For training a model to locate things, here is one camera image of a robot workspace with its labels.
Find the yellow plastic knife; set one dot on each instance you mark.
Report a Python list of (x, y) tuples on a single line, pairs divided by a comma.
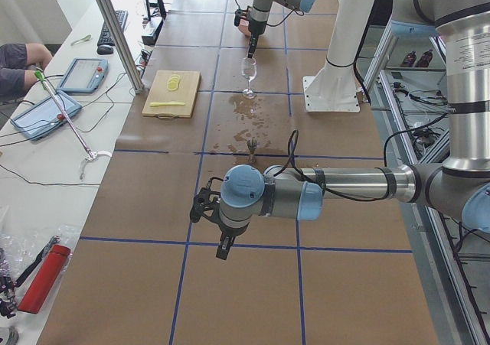
[(170, 103)]

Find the seated person green shirt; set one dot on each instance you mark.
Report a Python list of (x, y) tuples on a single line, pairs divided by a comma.
[(16, 60)]

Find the black computer mouse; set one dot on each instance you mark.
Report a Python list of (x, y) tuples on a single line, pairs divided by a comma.
[(105, 49)]

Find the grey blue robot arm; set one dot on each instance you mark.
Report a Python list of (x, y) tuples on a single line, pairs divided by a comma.
[(457, 187), (258, 15)]

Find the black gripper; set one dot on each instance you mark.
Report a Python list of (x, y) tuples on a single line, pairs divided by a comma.
[(254, 29), (228, 231)]

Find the aluminium frame post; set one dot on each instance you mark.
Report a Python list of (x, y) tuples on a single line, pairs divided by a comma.
[(122, 47)]

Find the steel jigger cup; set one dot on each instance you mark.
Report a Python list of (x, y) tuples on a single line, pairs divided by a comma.
[(251, 145)]

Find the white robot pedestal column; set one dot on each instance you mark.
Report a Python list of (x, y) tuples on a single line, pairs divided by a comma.
[(333, 88)]

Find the clear wine glass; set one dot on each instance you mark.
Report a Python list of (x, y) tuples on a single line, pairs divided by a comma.
[(249, 72)]

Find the light green spoon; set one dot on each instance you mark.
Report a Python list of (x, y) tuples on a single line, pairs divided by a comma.
[(81, 40)]

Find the red cylinder bottle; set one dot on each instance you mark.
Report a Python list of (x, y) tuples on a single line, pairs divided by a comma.
[(44, 280)]

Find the silver reacher grabber stick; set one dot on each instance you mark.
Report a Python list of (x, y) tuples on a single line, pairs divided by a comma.
[(91, 155)]

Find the bamboo cutting board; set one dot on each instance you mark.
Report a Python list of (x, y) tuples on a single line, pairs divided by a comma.
[(186, 92)]

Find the blue teach pendant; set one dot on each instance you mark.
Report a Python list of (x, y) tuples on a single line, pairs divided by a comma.
[(40, 120), (84, 76)]

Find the pink bowl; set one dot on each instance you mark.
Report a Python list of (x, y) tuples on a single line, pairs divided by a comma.
[(243, 28)]

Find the blue teach pendant far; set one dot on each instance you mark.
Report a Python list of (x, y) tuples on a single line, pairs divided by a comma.
[(84, 76)]

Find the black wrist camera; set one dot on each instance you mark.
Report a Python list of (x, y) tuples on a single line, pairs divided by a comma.
[(242, 17), (206, 204)]

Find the blue teach pendant near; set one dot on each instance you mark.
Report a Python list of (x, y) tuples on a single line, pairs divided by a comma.
[(40, 120)]

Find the lemon slice front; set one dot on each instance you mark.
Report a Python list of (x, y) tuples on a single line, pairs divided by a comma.
[(171, 87)]

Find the clear plastic bag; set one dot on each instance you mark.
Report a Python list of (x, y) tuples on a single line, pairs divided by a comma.
[(22, 248)]

